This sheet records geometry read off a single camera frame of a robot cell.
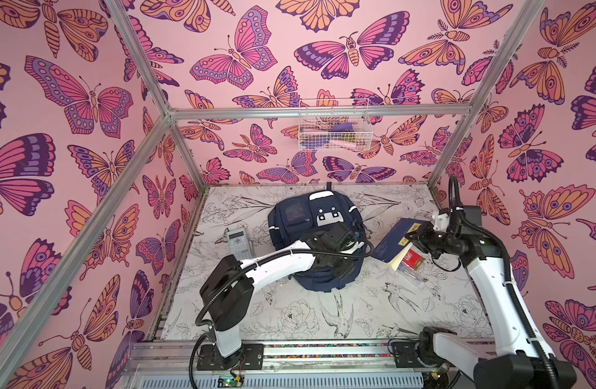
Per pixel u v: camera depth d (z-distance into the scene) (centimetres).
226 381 72
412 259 95
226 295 45
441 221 70
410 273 90
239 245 95
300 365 73
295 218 103
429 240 66
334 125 95
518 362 38
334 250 63
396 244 77
